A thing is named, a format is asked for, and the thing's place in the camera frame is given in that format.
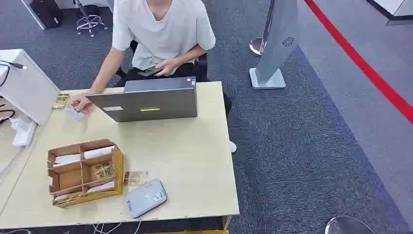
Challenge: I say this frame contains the person's left hand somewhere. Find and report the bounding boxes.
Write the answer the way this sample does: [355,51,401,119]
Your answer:
[154,58,180,77]

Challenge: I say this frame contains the person's right hand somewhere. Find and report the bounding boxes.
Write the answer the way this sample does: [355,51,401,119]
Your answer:
[69,93,96,116]

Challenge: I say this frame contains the black phone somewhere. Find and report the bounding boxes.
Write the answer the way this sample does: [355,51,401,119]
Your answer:
[137,66,164,78]

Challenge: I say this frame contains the green gold card pack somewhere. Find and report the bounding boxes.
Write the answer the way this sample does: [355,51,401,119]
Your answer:
[51,94,71,111]

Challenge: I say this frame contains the person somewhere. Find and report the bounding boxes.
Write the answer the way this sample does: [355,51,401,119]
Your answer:
[68,0,238,154]

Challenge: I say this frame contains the grey laptop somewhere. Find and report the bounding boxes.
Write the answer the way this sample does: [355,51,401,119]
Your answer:
[85,76,198,123]

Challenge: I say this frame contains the white card stack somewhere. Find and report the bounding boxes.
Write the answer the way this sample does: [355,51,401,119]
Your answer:
[86,180,116,194]
[53,154,82,168]
[83,145,115,160]

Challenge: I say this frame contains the white cabinet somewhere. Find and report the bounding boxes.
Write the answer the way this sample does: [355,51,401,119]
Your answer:
[0,49,61,126]

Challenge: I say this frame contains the white plastic bag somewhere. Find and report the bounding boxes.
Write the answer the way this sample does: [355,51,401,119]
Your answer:
[10,113,38,149]

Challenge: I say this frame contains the green gold card stack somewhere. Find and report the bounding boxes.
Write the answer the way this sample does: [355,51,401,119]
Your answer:
[94,162,114,181]

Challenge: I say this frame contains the wooden card box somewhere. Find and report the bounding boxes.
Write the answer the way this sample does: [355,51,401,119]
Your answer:
[47,138,125,209]

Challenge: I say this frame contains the office chair base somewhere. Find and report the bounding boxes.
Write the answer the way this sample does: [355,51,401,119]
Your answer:
[73,0,109,38]

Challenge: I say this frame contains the pale wooden desk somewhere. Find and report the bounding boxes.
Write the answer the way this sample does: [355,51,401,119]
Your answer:
[0,81,241,231]

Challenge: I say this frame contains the brown printed card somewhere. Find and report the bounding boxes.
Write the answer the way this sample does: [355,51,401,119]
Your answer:
[123,171,150,188]

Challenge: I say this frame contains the black box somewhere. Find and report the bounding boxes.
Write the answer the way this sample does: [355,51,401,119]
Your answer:
[29,0,64,30]

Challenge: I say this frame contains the grey kiosk stand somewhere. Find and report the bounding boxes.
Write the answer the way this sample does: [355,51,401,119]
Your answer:
[248,0,300,90]

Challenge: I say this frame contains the grey card reader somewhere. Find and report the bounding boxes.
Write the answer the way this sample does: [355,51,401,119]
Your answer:
[125,178,168,219]

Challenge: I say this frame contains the red floor tape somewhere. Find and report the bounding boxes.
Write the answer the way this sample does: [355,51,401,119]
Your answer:
[303,0,413,125]

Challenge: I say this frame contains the grey raised platform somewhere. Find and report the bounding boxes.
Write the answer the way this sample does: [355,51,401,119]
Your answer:
[365,0,413,26]

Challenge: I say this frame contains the chrome dome base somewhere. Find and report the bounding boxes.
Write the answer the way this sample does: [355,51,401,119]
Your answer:
[325,215,375,234]

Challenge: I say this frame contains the black cable with plug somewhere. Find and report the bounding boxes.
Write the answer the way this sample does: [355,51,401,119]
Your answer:
[0,60,28,88]

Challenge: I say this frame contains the white cables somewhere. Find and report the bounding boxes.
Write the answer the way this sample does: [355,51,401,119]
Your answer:
[91,221,143,234]

